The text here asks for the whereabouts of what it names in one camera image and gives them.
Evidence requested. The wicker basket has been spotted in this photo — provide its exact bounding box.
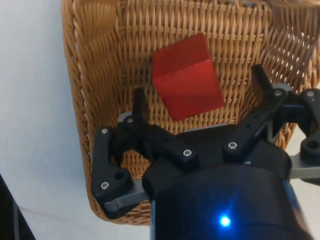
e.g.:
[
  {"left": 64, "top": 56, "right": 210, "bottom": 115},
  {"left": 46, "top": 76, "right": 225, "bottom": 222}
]
[{"left": 61, "top": 0, "right": 320, "bottom": 225}]

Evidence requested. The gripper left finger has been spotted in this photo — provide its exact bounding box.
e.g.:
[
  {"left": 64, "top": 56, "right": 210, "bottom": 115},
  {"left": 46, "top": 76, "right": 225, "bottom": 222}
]
[{"left": 91, "top": 87, "right": 201, "bottom": 220}]

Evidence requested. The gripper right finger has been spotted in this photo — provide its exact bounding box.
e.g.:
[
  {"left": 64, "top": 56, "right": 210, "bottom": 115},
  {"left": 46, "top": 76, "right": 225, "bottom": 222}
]
[{"left": 222, "top": 64, "right": 320, "bottom": 186}]

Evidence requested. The red cube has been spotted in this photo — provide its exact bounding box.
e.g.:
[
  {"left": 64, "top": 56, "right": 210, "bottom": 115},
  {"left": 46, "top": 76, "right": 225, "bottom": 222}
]
[{"left": 151, "top": 32, "right": 225, "bottom": 122}]

